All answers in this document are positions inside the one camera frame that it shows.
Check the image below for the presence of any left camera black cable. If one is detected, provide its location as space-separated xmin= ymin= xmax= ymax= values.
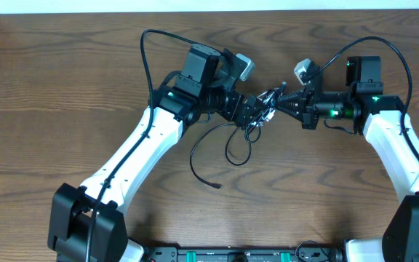
xmin=84 ymin=28 xmax=225 ymax=262

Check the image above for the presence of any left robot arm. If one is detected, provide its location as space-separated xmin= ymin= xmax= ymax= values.
xmin=47 ymin=44 xmax=255 ymax=261

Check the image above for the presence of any right camera black cable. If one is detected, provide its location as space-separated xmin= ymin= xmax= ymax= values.
xmin=302 ymin=36 xmax=419 ymax=194

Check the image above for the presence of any white cable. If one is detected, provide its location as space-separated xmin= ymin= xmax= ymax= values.
xmin=249 ymin=90 xmax=276 ymax=128

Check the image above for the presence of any camera black cable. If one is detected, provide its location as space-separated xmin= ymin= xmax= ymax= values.
xmin=84 ymin=28 xmax=225 ymax=262
xmin=302 ymin=36 xmax=419 ymax=194

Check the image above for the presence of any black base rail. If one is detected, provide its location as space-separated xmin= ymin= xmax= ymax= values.
xmin=140 ymin=242 xmax=347 ymax=262

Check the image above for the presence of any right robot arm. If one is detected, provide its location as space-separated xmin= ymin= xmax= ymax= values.
xmin=274 ymin=56 xmax=419 ymax=261

